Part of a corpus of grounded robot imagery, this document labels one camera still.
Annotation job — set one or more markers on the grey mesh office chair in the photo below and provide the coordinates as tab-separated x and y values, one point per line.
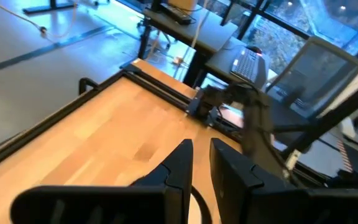
319	74

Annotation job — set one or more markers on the black keyboard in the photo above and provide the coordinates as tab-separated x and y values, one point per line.
246	65

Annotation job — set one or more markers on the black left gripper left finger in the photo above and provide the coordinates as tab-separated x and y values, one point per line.
110	203

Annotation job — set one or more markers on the black table edge rail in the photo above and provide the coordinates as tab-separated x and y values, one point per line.
57	112

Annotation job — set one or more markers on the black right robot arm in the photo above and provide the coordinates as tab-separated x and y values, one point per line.
256	124

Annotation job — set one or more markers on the black slanted frame post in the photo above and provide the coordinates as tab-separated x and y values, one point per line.
337	115

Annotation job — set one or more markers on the black power strip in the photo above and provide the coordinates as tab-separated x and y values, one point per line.
176	13

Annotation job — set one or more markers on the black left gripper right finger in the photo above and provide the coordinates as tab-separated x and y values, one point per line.
275	202

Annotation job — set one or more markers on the black side desk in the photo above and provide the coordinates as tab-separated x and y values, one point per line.
204	31

